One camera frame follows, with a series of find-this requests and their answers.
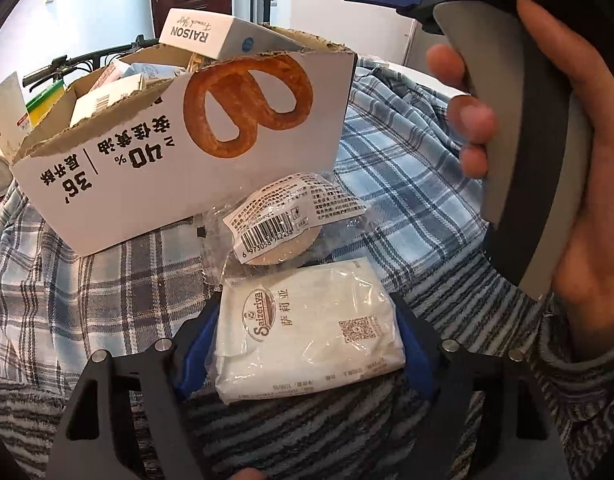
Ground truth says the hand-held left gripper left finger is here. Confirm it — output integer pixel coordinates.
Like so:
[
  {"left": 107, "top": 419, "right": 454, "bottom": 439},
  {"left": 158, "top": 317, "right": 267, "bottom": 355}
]
[{"left": 47, "top": 305, "right": 221, "bottom": 480}]

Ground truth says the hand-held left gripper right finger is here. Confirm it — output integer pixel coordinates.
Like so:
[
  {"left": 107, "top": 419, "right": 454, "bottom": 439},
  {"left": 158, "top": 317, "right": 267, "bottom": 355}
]
[{"left": 389, "top": 292, "right": 571, "bottom": 480}]

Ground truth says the white napkin pack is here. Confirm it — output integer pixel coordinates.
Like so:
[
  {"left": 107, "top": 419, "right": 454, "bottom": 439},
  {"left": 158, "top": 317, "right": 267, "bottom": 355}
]
[{"left": 214, "top": 258, "right": 405, "bottom": 406}]

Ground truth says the cardboard box with pretzel print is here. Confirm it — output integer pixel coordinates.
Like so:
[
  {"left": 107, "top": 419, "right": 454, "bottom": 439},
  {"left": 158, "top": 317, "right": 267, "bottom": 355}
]
[{"left": 10, "top": 22, "right": 358, "bottom": 257}]

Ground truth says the person's right hand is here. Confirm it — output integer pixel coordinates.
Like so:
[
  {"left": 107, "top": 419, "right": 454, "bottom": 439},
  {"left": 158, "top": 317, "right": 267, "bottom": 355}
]
[{"left": 427, "top": 0, "right": 614, "bottom": 361}]

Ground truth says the blue plaid blanket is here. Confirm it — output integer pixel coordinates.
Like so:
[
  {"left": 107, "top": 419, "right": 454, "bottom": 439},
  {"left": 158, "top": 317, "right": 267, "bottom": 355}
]
[{"left": 0, "top": 55, "right": 492, "bottom": 391}]

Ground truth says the grey striped fleece blanket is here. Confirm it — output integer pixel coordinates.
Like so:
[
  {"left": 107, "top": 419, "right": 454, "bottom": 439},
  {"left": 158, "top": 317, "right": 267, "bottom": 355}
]
[{"left": 0, "top": 245, "right": 614, "bottom": 480}]

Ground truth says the round cake in clear wrapper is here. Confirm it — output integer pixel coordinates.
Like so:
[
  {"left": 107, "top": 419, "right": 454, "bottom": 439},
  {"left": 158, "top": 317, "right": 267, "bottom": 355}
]
[{"left": 202, "top": 172, "right": 373, "bottom": 291}]

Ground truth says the white and grey box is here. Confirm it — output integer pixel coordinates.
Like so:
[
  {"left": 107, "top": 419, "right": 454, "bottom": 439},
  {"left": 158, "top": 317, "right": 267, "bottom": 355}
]
[{"left": 158, "top": 8, "right": 305, "bottom": 61}]

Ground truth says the cream box with barcode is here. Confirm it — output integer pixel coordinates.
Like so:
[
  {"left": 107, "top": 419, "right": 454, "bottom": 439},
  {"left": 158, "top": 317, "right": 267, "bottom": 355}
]
[{"left": 70, "top": 74, "right": 145, "bottom": 127}]

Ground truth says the green and yellow container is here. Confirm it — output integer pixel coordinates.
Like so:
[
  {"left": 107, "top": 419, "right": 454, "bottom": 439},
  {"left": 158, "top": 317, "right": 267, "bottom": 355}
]
[{"left": 26, "top": 79, "right": 68, "bottom": 126}]

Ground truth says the black bicycle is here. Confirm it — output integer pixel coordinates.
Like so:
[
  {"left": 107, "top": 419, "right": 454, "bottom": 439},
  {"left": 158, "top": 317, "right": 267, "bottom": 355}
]
[{"left": 22, "top": 35, "right": 148, "bottom": 88}]

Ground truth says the tall beige tumbler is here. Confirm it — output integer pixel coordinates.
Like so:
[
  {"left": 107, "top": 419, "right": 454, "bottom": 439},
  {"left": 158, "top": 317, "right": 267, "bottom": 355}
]
[{"left": 0, "top": 71, "right": 28, "bottom": 166}]

